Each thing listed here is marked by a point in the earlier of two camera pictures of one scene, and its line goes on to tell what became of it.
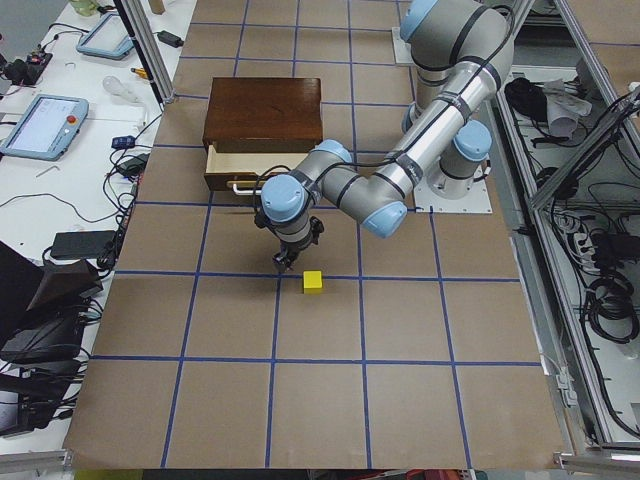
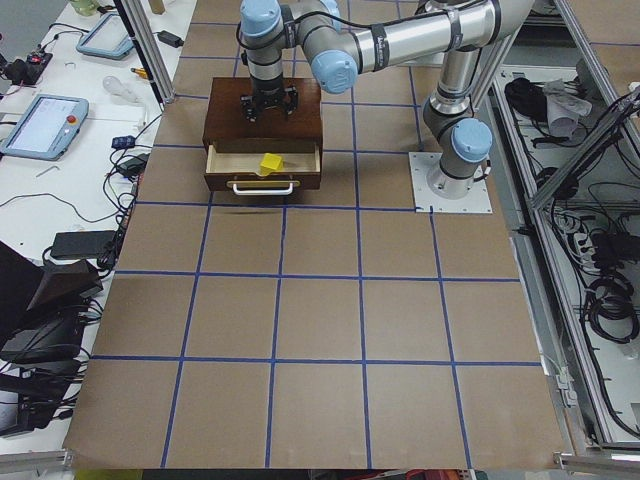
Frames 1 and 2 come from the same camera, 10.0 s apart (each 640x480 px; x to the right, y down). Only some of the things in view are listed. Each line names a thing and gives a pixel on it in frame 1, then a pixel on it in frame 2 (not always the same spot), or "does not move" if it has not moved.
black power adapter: x=170 y=39 does not move
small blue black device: x=122 y=142 does not move
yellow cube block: x=312 y=279 to x=271 y=163
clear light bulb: x=113 y=85 does not move
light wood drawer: x=243 y=173 does not move
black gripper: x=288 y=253 to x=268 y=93
